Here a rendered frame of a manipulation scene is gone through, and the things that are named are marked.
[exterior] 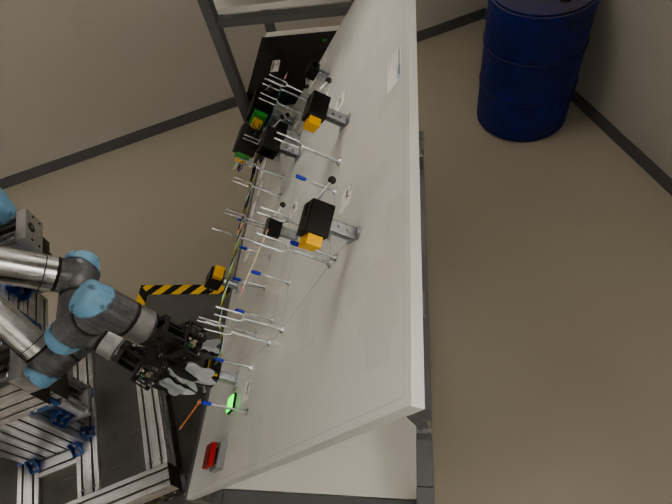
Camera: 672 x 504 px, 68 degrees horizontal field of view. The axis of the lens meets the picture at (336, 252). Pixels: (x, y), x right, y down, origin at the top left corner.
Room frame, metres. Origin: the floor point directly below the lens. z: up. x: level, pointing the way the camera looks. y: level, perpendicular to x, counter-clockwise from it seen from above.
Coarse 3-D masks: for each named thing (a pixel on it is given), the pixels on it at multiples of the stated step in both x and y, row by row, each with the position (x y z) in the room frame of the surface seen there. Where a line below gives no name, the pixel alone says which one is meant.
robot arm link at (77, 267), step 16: (0, 256) 0.70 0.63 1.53; (16, 256) 0.71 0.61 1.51; (32, 256) 0.71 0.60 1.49; (48, 256) 0.72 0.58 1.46; (64, 256) 0.75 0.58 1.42; (80, 256) 0.74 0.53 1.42; (96, 256) 0.75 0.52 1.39; (0, 272) 0.67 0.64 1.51; (16, 272) 0.68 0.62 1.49; (32, 272) 0.68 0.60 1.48; (48, 272) 0.69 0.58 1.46; (64, 272) 0.69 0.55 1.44; (80, 272) 0.70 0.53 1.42; (96, 272) 0.71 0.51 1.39; (32, 288) 0.67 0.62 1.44; (48, 288) 0.67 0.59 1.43; (64, 288) 0.66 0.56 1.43
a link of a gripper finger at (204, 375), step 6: (186, 366) 0.51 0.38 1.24; (192, 366) 0.51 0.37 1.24; (198, 366) 0.50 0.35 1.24; (192, 372) 0.50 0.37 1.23; (198, 372) 0.50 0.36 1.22; (204, 372) 0.49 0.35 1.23; (210, 372) 0.49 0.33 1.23; (198, 378) 0.49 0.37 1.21; (204, 378) 0.49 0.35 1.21; (210, 378) 0.50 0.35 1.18; (204, 384) 0.49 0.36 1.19; (210, 384) 0.48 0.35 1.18
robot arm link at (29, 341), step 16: (0, 304) 0.76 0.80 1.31; (0, 320) 0.73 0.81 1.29; (16, 320) 0.73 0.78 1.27; (0, 336) 0.71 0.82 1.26; (16, 336) 0.70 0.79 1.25; (32, 336) 0.71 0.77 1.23; (16, 352) 0.68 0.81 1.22; (32, 352) 0.67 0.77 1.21; (48, 352) 0.68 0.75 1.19; (32, 368) 0.65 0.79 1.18; (48, 368) 0.64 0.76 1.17; (64, 368) 0.65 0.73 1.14; (48, 384) 0.62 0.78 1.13
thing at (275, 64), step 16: (320, 32) 1.83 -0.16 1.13; (272, 48) 1.81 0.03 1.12; (288, 48) 1.78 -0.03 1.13; (304, 48) 1.75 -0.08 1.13; (320, 48) 1.72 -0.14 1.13; (256, 64) 1.73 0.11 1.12; (272, 64) 1.70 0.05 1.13; (288, 64) 1.68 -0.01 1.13; (304, 64) 1.65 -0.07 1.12; (256, 80) 1.63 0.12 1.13; (288, 80) 1.58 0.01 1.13; (304, 80) 1.56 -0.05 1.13; (288, 96) 1.52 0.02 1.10
